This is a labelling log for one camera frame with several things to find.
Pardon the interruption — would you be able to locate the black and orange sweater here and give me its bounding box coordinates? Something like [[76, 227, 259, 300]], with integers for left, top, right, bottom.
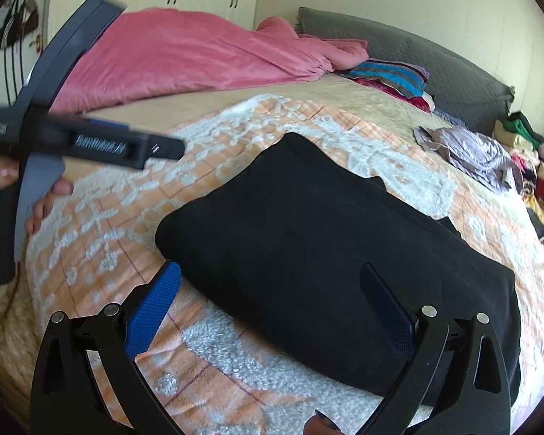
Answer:
[[155, 133, 521, 396]]

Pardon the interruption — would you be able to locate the beige bed cover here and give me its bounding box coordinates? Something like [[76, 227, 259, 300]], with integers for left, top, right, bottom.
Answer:
[[0, 71, 482, 400]]

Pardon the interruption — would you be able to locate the pile of folded clothes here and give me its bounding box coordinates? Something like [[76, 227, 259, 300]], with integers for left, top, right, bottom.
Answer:
[[492, 111, 544, 248]]

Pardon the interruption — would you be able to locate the left hand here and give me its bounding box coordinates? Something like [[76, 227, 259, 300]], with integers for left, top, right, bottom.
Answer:
[[0, 156, 74, 236]]

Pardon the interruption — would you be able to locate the right hand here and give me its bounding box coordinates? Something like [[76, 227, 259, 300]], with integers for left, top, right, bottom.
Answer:
[[302, 410, 343, 435]]

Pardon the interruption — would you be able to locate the striped colourful folded cloth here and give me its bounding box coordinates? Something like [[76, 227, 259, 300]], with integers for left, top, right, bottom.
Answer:
[[339, 58, 435, 113]]

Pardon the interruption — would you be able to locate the pink blanket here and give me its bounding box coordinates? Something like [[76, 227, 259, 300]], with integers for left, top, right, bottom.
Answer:
[[51, 8, 368, 114]]

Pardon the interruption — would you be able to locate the grey quilted headboard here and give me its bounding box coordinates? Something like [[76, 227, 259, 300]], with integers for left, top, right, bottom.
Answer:
[[296, 7, 515, 134]]

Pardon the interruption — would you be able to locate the orange and white towel blanket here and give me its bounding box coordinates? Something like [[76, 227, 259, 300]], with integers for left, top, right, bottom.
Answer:
[[26, 90, 544, 434]]

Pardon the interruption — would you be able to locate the lilac crumpled shirt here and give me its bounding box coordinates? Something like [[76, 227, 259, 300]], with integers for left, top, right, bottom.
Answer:
[[413, 127, 523, 194]]

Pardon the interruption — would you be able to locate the hanging bag on door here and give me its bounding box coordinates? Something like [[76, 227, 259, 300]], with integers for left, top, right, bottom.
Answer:
[[0, 0, 40, 100]]

